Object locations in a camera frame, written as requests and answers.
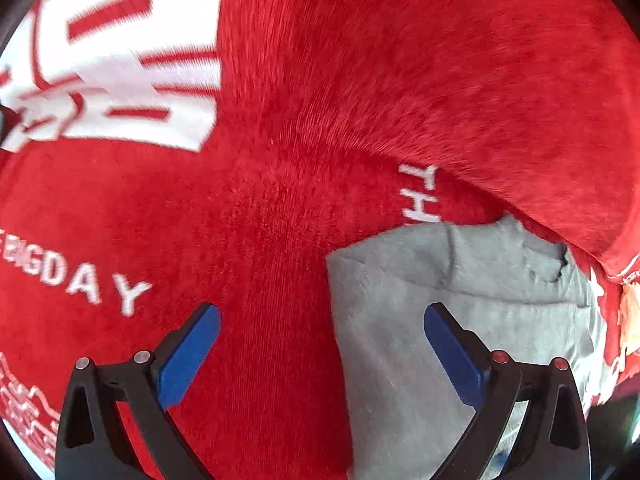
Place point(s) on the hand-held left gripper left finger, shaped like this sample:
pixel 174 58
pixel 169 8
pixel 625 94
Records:
pixel 191 355

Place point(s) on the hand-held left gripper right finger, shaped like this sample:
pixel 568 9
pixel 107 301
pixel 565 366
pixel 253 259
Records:
pixel 454 355

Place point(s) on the grey fleece garment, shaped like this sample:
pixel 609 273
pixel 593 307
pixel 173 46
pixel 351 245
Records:
pixel 390 310

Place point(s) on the red printed blanket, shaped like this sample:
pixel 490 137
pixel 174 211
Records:
pixel 300 110

